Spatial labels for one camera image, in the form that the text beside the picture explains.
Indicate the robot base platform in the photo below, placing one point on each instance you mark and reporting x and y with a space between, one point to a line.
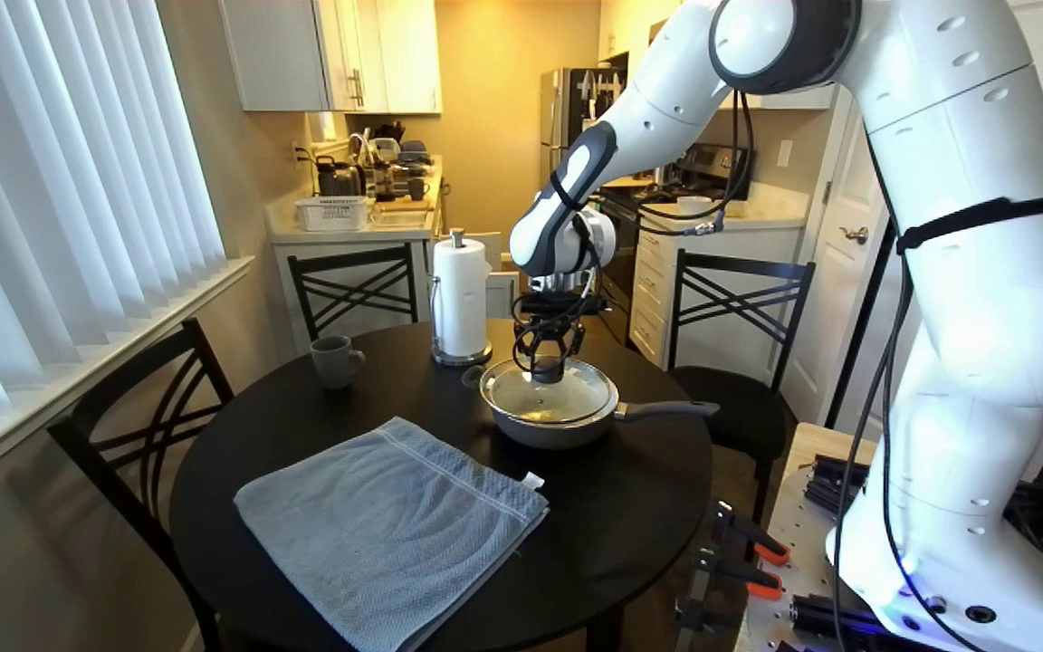
786 510

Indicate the round black table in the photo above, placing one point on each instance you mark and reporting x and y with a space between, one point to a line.
617 510

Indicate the metal door knob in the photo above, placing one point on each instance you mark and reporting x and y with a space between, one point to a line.
856 238

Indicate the white counter cabinet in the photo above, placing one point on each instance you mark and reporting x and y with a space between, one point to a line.
653 290
354 229

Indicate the black coffee maker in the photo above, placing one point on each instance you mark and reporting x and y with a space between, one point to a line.
342 173

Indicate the black box on platform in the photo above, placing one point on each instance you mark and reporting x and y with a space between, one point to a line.
837 482

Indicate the glass lid with grey knob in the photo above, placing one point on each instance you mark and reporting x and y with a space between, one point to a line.
576 395

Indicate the steel refrigerator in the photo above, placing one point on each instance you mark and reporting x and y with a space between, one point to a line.
561 101

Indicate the black cross-back chair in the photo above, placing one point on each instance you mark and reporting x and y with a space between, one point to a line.
739 409
123 394
354 254

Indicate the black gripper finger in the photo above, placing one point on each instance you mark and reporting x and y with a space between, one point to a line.
518 349
579 349

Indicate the white panel door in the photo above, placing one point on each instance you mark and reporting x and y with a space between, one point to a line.
831 314

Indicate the white upper kitchen cabinet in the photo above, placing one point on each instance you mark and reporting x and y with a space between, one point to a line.
292 54

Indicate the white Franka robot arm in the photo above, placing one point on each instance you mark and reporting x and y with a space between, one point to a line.
995 314

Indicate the black camera stand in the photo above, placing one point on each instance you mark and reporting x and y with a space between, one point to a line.
862 331

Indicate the black kitchen stove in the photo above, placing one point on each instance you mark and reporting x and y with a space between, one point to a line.
617 267

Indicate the black clamp with orange tips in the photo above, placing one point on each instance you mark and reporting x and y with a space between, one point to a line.
742 581
753 537

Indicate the white paper towel roll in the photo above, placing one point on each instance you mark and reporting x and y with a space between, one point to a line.
460 295

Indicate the white vertical blinds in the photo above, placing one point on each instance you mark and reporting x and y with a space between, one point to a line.
62 182

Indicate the clear plastic container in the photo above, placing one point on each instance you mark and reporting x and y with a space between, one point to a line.
331 212

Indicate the grey mug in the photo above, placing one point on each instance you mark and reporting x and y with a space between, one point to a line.
331 359

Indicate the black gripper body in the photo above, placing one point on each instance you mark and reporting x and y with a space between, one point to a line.
561 301

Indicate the white bowl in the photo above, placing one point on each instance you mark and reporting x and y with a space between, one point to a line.
695 208

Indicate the blue folded towel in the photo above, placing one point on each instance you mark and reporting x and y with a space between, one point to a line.
387 529

